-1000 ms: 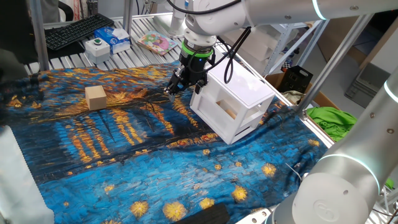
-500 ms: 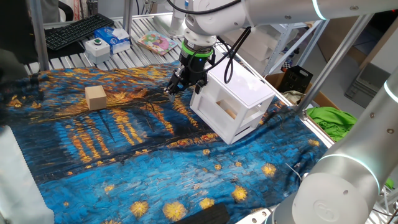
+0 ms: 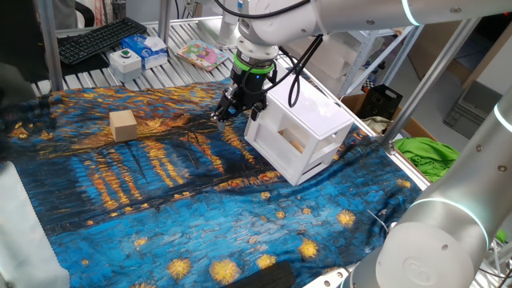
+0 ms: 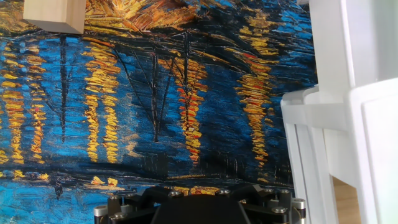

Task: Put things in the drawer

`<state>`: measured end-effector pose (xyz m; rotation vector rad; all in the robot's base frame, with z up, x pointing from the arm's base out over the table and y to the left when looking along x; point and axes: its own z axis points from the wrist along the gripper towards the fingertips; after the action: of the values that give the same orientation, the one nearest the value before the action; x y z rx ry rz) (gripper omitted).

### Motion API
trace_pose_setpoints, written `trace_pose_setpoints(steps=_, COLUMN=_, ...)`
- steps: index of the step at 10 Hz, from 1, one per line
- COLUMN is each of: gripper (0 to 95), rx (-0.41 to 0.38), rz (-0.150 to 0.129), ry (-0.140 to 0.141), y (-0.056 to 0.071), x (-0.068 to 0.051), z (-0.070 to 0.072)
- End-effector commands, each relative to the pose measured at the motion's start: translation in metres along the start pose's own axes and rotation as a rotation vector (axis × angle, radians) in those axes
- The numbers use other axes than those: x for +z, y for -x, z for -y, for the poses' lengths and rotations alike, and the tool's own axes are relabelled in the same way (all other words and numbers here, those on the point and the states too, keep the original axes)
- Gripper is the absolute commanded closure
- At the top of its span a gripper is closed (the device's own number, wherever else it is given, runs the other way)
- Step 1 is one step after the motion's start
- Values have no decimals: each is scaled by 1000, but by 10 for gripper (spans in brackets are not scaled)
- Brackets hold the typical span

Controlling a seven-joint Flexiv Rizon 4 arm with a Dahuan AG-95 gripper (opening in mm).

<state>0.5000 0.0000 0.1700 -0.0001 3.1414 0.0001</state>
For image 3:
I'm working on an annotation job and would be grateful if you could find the open cardboard box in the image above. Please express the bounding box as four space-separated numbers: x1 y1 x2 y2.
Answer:
339 92 439 142

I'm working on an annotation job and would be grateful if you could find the starry night painted tablecloth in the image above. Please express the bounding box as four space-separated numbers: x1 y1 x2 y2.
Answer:
0 78 426 288

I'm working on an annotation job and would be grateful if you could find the black desk chair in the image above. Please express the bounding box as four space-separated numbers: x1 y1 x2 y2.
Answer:
70 0 97 29

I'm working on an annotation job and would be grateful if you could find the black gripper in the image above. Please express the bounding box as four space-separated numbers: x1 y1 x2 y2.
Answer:
210 68 278 133

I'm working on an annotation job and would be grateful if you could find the beige crumpled cloth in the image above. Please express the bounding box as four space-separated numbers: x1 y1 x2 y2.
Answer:
362 115 395 135

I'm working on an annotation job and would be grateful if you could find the blue tissue pack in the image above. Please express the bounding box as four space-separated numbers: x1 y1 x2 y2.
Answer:
121 34 169 70

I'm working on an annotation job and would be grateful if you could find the black plastic crate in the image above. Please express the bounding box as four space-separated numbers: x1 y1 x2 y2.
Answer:
357 83 404 121

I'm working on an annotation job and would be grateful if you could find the aluminium frame post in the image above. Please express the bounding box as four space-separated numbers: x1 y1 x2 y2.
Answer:
158 0 173 45
38 0 65 92
382 18 483 146

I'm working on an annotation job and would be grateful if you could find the white cable tie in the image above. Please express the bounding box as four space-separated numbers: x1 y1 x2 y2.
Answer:
366 207 391 235

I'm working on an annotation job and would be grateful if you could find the white box green button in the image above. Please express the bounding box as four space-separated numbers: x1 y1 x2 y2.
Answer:
108 48 143 83

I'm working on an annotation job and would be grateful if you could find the white monitor stand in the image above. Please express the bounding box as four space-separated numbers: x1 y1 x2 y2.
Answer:
196 0 257 51

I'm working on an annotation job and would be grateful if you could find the colourful picture book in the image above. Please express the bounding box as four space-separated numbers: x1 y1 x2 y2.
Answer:
176 38 230 72

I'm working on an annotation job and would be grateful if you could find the white metal shelf rack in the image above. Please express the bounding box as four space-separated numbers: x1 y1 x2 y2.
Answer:
338 23 425 99

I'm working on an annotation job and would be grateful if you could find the checkerboard calibration board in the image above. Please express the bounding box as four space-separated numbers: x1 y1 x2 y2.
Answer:
361 74 378 94

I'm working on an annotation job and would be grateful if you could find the black keyboard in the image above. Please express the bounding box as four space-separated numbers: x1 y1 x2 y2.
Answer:
57 16 148 66

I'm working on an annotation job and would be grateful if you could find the white plastic drawer cabinet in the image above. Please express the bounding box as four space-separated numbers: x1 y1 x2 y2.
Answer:
243 74 355 187

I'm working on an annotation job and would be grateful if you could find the brown cardboard carton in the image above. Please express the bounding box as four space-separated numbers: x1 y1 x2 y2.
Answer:
407 19 473 85

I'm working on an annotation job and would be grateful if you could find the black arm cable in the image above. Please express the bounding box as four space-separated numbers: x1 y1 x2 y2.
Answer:
214 0 326 109

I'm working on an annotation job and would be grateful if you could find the green cloth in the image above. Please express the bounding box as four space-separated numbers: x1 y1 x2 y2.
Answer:
394 136 510 244

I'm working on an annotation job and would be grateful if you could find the white foam box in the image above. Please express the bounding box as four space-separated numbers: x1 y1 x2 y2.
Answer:
286 38 353 79
319 31 373 61

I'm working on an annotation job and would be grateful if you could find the light wooden cube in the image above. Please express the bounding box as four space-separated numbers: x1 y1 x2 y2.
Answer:
109 110 138 143

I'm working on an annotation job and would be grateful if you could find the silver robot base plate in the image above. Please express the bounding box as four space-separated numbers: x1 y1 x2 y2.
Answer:
303 263 361 288

